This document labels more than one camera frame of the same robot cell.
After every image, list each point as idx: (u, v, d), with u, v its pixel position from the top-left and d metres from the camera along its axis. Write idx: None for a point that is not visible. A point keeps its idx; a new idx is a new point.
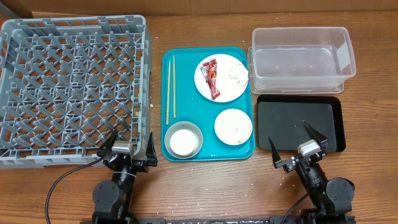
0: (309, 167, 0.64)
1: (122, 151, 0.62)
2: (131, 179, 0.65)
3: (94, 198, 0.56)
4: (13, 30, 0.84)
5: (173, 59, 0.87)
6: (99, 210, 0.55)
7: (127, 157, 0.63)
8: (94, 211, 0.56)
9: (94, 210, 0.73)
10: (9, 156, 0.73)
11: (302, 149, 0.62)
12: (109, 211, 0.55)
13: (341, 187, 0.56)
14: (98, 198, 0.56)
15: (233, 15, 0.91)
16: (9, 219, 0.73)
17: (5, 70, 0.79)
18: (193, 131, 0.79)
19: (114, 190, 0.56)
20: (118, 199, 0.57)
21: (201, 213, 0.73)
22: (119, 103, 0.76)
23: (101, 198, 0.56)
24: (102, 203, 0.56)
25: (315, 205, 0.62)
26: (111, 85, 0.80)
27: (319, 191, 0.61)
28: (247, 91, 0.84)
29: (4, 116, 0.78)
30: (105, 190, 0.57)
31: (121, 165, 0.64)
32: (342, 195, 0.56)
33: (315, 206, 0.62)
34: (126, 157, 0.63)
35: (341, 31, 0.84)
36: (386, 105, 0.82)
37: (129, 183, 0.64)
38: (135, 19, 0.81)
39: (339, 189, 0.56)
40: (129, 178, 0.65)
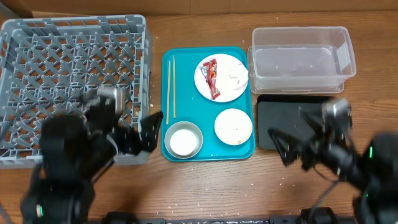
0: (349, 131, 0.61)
1: (108, 95, 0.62)
2: (109, 149, 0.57)
3: (43, 129, 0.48)
4: (13, 30, 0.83)
5: (173, 59, 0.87)
6: (45, 158, 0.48)
7: (111, 101, 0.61)
8: (41, 145, 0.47)
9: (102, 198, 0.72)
10: (9, 156, 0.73)
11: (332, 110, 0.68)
12: (63, 143, 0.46)
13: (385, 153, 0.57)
14: (43, 147, 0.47)
15: (233, 15, 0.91)
16: (9, 219, 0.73)
17: (5, 70, 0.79)
18: (193, 131, 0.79)
19: (56, 145, 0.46)
20: (72, 139, 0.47)
21: (201, 213, 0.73)
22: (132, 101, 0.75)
23: (58, 125, 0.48)
24: (56, 132, 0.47)
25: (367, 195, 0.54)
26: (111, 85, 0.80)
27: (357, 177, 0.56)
28: (247, 91, 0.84)
29: (5, 116, 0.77)
30: (53, 129, 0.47)
31: (107, 124, 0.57)
32: None
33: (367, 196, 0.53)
34: (111, 101, 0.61)
35: (341, 30, 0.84)
36: (387, 105, 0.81)
37: (104, 150, 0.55)
38: (135, 19, 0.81)
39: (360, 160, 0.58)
40: (107, 145, 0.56)
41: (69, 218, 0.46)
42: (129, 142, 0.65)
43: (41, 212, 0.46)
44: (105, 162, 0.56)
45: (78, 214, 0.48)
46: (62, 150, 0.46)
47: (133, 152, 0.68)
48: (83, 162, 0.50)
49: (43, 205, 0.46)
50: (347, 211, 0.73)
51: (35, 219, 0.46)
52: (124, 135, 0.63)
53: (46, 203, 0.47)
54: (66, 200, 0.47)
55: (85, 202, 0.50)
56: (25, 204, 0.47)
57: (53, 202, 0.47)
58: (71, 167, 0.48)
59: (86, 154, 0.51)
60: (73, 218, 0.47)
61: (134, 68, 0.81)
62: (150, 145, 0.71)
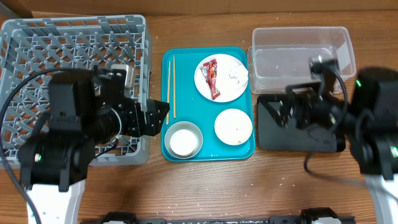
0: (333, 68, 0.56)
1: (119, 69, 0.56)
2: (114, 121, 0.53)
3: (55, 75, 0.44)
4: (13, 30, 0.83)
5: (173, 59, 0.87)
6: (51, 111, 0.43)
7: (122, 74, 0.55)
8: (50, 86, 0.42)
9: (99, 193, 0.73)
10: (9, 157, 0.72)
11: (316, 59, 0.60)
12: (73, 88, 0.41)
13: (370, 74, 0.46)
14: (51, 95, 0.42)
15: (233, 15, 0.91)
16: (9, 219, 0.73)
17: (5, 70, 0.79)
18: (193, 131, 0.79)
19: (65, 89, 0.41)
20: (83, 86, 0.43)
21: (201, 213, 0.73)
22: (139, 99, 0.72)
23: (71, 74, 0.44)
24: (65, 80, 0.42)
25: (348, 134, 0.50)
26: None
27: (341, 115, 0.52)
28: (247, 90, 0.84)
29: (5, 116, 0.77)
30: (64, 78, 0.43)
31: (117, 95, 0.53)
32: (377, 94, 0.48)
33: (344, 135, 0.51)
34: (122, 75, 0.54)
35: (341, 30, 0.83)
36: None
37: (108, 120, 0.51)
38: (135, 19, 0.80)
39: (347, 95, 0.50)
40: (111, 116, 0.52)
41: (68, 165, 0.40)
42: (134, 121, 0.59)
43: (40, 158, 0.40)
44: (109, 133, 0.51)
45: (78, 164, 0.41)
46: (71, 95, 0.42)
47: (136, 133, 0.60)
48: (87, 119, 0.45)
49: (44, 153, 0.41)
50: (347, 211, 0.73)
51: (33, 166, 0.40)
52: (130, 112, 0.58)
53: (46, 150, 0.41)
54: (65, 149, 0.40)
55: (85, 156, 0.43)
56: (24, 150, 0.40)
57: (53, 150, 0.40)
58: (74, 117, 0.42)
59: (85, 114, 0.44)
60: (71, 168, 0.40)
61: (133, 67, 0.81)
62: (153, 128, 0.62)
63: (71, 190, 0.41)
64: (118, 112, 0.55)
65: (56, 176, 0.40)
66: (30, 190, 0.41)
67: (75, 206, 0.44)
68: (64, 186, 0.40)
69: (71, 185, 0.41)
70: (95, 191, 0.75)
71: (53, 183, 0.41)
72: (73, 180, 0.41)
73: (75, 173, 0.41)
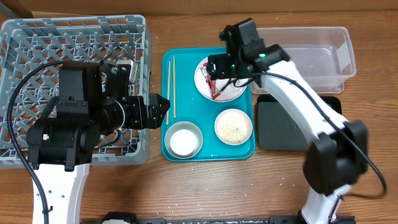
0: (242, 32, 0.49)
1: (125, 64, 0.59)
2: (118, 112, 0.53)
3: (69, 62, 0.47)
4: (13, 30, 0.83)
5: (173, 59, 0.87)
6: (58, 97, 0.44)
7: (127, 68, 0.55)
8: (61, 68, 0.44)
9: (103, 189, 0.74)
10: (8, 156, 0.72)
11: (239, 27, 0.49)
12: (80, 72, 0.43)
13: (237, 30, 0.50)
14: (61, 80, 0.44)
15: (233, 15, 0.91)
16: (9, 219, 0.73)
17: (5, 70, 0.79)
18: (193, 131, 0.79)
19: (75, 76, 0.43)
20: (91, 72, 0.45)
21: (201, 213, 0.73)
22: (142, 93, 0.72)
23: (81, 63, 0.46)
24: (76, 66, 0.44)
25: (262, 55, 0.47)
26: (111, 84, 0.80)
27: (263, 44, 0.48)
28: (247, 90, 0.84)
29: (5, 116, 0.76)
30: (74, 65, 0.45)
31: (122, 89, 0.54)
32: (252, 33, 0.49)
33: (262, 58, 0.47)
34: (127, 68, 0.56)
35: (341, 30, 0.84)
36: (387, 105, 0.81)
37: (112, 111, 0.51)
38: (135, 19, 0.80)
39: (252, 31, 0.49)
40: (115, 107, 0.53)
41: (75, 145, 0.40)
42: (137, 114, 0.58)
43: (48, 138, 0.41)
44: (114, 124, 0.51)
45: (84, 145, 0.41)
46: (80, 81, 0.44)
47: (138, 125, 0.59)
48: (93, 107, 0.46)
49: (52, 134, 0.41)
50: (347, 211, 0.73)
51: (41, 145, 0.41)
52: (133, 105, 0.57)
53: (54, 130, 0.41)
54: (72, 131, 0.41)
55: (92, 139, 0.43)
56: (32, 131, 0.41)
57: (61, 131, 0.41)
58: (82, 102, 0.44)
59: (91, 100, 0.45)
60: (78, 149, 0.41)
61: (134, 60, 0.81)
62: (156, 121, 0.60)
63: (76, 170, 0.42)
64: (122, 106, 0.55)
65: (63, 155, 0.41)
66: (37, 169, 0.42)
67: (79, 186, 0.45)
68: (70, 165, 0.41)
69: (76, 165, 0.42)
70: (94, 191, 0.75)
71: (60, 162, 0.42)
72: (79, 160, 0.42)
73: (81, 155, 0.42)
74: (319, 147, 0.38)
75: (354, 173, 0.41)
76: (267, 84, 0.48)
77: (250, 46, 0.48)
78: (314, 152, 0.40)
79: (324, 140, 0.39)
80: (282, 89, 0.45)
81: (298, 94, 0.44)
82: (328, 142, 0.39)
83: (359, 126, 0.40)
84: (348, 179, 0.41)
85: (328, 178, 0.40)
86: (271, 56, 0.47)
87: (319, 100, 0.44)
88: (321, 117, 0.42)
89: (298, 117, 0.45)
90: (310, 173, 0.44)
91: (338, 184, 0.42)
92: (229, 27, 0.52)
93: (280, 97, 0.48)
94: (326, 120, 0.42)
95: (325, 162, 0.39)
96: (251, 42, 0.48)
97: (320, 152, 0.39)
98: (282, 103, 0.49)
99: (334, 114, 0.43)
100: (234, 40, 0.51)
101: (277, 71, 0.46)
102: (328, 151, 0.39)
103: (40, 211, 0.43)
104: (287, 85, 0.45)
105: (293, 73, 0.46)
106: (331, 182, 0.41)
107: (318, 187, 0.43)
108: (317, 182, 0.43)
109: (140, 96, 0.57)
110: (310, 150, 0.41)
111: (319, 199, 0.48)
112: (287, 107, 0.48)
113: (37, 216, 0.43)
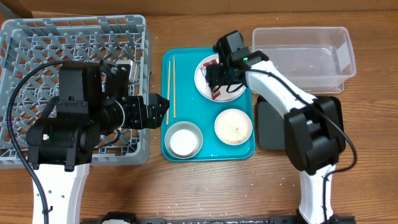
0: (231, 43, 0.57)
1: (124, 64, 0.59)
2: (118, 112, 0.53)
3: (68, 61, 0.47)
4: (13, 30, 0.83)
5: (173, 59, 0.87)
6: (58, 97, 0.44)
7: (127, 68, 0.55)
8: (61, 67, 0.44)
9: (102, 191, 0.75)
10: (8, 156, 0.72)
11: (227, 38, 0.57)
12: (80, 72, 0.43)
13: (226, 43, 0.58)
14: (61, 81, 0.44)
15: (233, 15, 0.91)
16: (9, 219, 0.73)
17: (5, 70, 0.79)
18: (193, 131, 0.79)
19: (74, 75, 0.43)
20: (91, 71, 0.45)
21: (201, 213, 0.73)
22: (142, 93, 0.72)
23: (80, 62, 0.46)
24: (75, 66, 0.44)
25: (246, 58, 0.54)
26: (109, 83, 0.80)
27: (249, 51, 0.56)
28: (246, 90, 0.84)
29: (4, 116, 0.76)
30: (73, 65, 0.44)
31: (121, 88, 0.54)
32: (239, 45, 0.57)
33: (245, 61, 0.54)
34: (127, 68, 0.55)
35: (340, 31, 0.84)
36: (386, 105, 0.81)
37: (112, 111, 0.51)
38: (135, 19, 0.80)
39: (238, 42, 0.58)
40: (115, 107, 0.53)
41: (75, 145, 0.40)
42: (136, 114, 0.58)
43: (48, 138, 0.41)
44: (114, 124, 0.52)
45: (84, 145, 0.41)
46: (80, 81, 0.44)
47: (138, 125, 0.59)
48: (94, 107, 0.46)
49: (52, 134, 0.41)
50: (347, 211, 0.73)
51: (41, 145, 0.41)
52: (132, 105, 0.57)
53: (54, 130, 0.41)
54: (72, 131, 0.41)
55: (92, 139, 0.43)
56: (33, 131, 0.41)
57: (61, 131, 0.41)
58: (82, 102, 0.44)
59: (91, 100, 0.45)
60: (78, 149, 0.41)
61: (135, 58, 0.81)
62: (155, 121, 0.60)
63: (76, 170, 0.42)
64: (122, 106, 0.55)
65: (63, 156, 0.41)
66: (37, 169, 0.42)
67: (79, 186, 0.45)
68: (70, 165, 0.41)
69: (76, 165, 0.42)
70: (94, 191, 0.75)
71: (60, 162, 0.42)
72: (79, 160, 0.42)
73: (81, 155, 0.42)
74: (291, 120, 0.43)
75: (329, 147, 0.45)
76: (250, 81, 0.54)
77: (237, 53, 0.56)
78: (288, 126, 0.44)
79: (296, 114, 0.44)
80: (260, 81, 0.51)
81: (274, 82, 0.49)
82: (300, 116, 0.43)
83: (328, 101, 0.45)
84: (325, 153, 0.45)
85: (304, 152, 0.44)
86: (252, 61, 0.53)
87: (293, 86, 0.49)
88: (293, 98, 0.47)
89: (277, 104, 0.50)
90: (291, 153, 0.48)
91: (317, 158, 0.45)
92: (221, 38, 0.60)
93: (261, 91, 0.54)
94: (297, 99, 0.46)
95: (297, 134, 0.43)
96: (237, 51, 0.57)
97: (291, 125, 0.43)
98: (264, 96, 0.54)
99: (306, 95, 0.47)
100: (224, 50, 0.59)
101: (258, 68, 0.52)
102: (300, 124, 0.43)
103: (40, 211, 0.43)
104: (265, 77, 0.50)
105: (270, 68, 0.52)
106: (309, 156, 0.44)
107: (300, 165, 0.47)
108: (297, 159, 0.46)
109: (140, 96, 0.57)
110: (285, 127, 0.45)
111: (308, 186, 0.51)
112: (268, 99, 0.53)
113: (37, 215, 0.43)
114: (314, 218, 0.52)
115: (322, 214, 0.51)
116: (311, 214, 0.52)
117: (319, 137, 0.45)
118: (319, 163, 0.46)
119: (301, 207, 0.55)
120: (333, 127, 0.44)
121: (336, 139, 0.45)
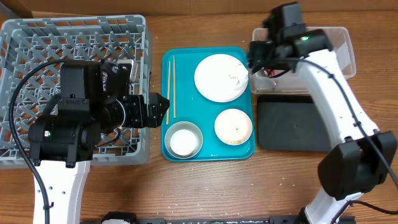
0: (288, 16, 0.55)
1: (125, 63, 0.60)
2: (119, 111, 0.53)
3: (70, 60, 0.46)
4: (13, 30, 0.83)
5: (173, 59, 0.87)
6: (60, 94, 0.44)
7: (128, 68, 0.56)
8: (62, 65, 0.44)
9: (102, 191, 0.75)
10: (9, 156, 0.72)
11: (285, 8, 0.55)
12: (83, 70, 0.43)
13: (288, 12, 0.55)
14: (62, 79, 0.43)
15: (232, 15, 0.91)
16: (9, 219, 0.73)
17: (5, 70, 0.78)
18: (193, 131, 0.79)
19: (76, 73, 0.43)
20: (92, 67, 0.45)
21: (201, 213, 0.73)
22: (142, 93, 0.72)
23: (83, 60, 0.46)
24: (78, 63, 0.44)
25: (305, 37, 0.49)
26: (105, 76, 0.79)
27: (305, 30, 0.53)
28: (247, 90, 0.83)
29: (5, 116, 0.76)
30: (75, 63, 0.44)
31: (122, 88, 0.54)
32: (296, 18, 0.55)
33: (304, 41, 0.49)
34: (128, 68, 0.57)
35: (340, 30, 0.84)
36: (386, 105, 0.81)
37: (113, 109, 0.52)
38: (135, 19, 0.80)
39: (295, 15, 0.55)
40: (115, 106, 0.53)
41: (76, 142, 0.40)
42: (137, 112, 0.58)
43: (50, 134, 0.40)
44: (114, 122, 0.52)
45: (85, 143, 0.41)
46: (81, 79, 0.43)
47: (138, 124, 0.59)
48: (95, 105, 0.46)
49: (53, 130, 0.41)
50: (347, 211, 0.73)
51: (43, 142, 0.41)
52: (133, 104, 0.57)
53: (55, 127, 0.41)
54: (73, 128, 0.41)
55: (93, 135, 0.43)
56: (34, 127, 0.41)
57: (61, 128, 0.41)
58: (83, 99, 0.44)
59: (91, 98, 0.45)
60: (79, 145, 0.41)
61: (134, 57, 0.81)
62: (156, 120, 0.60)
63: (77, 166, 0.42)
64: (122, 104, 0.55)
65: (63, 152, 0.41)
66: (38, 166, 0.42)
67: (80, 183, 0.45)
68: (71, 162, 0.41)
69: (77, 162, 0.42)
70: (94, 191, 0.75)
71: (61, 158, 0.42)
72: (80, 157, 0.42)
73: (82, 151, 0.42)
74: (343, 155, 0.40)
75: (370, 182, 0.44)
76: (302, 71, 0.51)
77: (291, 29, 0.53)
78: (338, 157, 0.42)
79: (350, 147, 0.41)
80: (318, 82, 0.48)
81: (333, 87, 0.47)
82: (354, 151, 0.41)
83: (390, 137, 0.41)
84: (362, 187, 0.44)
85: (344, 184, 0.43)
86: (313, 39, 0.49)
87: (354, 104, 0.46)
88: (352, 118, 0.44)
89: (326, 111, 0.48)
90: (328, 175, 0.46)
91: (352, 189, 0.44)
92: (272, 10, 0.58)
93: (313, 90, 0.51)
94: (357, 126, 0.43)
95: (347, 167, 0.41)
96: (292, 26, 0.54)
97: (344, 157, 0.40)
98: (311, 93, 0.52)
99: (367, 121, 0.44)
100: (275, 21, 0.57)
101: (317, 60, 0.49)
102: (351, 160, 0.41)
103: (40, 208, 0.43)
104: (325, 77, 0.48)
105: (333, 66, 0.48)
106: (346, 188, 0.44)
107: (330, 189, 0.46)
108: (331, 186, 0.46)
109: (141, 96, 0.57)
110: (333, 155, 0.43)
111: (326, 201, 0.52)
112: (317, 101, 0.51)
113: (38, 214, 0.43)
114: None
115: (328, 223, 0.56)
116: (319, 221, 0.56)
117: (364, 171, 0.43)
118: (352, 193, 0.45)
119: (308, 209, 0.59)
120: (382, 165, 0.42)
121: (380, 176, 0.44)
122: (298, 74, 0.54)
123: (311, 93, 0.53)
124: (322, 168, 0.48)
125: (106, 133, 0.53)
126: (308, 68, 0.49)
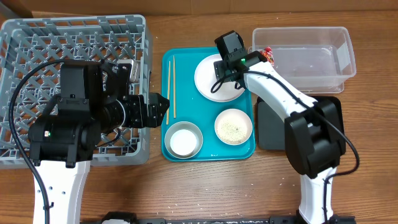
0: (229, 42, 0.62)
1: (124, 63, 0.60)
2: (119, 111, 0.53)
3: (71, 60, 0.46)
4: (13, 30, 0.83)
5: (173, 59, 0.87)
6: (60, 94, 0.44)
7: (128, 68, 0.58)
8: (63, 65, 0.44)
9: (102, 191, 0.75)
10: (9, 156, 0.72)
11: (224, 38, 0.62)
12: (83, 70, 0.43)
13: (227, 41, 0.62)
14: (62, 79, 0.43)
15: (232, 15, 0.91)
16: (9, 219, 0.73)
17: (5, 70, 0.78)
18: (193, 132, 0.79)
19: (76, 74, 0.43)
20: (93, 66, 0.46)
21: (201, 213, 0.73)
22: (142, 93, 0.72)
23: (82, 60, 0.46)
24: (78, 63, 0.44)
25: (244, 60, 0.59)
26: (104, 75, 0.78)
27: (245, 52, 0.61)
28: (247, 90, 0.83)
29: (4, 116, 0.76)
30: (76, 63, 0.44)
31: (122, 88, 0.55)
32: (236, 43, 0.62)
33: (243, 63, 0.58)
34: (128, 68, 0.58)
35: (340, 30, 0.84)
36: (386, 105, 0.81)
37: (113, 109, 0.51)
38: (135, 19, 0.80)
39: (234, 41, 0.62)
40: (115, 106, 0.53)
41: (76, 142, 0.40)
42: (137, 112, 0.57)
43: (49, 135, 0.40)
44: (114, 122, 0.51)
45: (85, 143, 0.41)
46: (81, 79, 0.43)
47: (138, 124, 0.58)
48: (95, 106, 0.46)
49: (53, 130, 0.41)
50: (347, 211, 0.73)
51: (43, 142, 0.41)
52: (133, 104, 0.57)
53: (55, 127, 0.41)
54: (73, 128, 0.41)
55: (93, 135, 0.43)
56: (33, 127, 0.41)
57: (61, 128, 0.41)
58: (83, 99, 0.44)
59: (91, 98, 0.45)
60: (78, 145, 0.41)
61: (134, 56, 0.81)
62: (156, 120, 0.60)
63: (77, 166, 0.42)
64: (122, 104, 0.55)
65: (63, 152, 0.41)
66: (38, 166, 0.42)
67: (80, 183, 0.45)
68: (71, 162, 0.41)
69: (78, 162, 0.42)
70: (94, 191, 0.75)
71: (61, 159, 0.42)
72: (80, 158, 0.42)
73: (82, 151, 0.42)
74: (295, 129, 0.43)
75: (331, 150, 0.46)
76: (249, 83, 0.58)
77: (234, 54, 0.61)
78: (290, 132, 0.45)
79: (296, 118, 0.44)
80: (260, 84, 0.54)
81: (273, 83, 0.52)
82: (300, 120, 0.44)
83: (327, 104, 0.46)
84: (326, 157, 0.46)
85: (308, 158, 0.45)
86: (251, 60, 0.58)
87: (292, 88, 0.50)
88: (293, 101, 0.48)
89: (277, 106, 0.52)
90: (293, 157, 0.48)
91: (318, 161, 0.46)
92: (216, 39, 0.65)
93: (262, 93, 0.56)
94: (297, 102, 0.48)
95: (300, 138, 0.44)
96: (234, 51, 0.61)
97: (293, 129, 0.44)
98: (264, 98, 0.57)
99: (306, 98, 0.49)
100: (220, 49, 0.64)
101: (256, 69, 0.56)
102: (303, 132, 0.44)
103: (40, 208, 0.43)
104: (264, 79, 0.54)
105: (268, 70, 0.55)
106: (310, 162, 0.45)
107: (301, 169, 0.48)
108: (298, 164, 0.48)
109: (140, 96, 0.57)
110: (287, 133, 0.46)
111: (308, 188, 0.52)
112: (268, 101, 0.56)
113: (37, 214, 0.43)
114: (314, 220, 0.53)
115: (322, 218, 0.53)
116: (311, 216, 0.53)
117: (321, 141, 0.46)
118: (321, 166, 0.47)
119: (301, 208, 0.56)
120: (333, 130, 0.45)
121: (336, 142, 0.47)
122: (249, 87, 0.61)
123: (263, 98, 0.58)
124: (288, 153, 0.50)
125: (106, 133, 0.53)
126: (250, 76, 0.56)
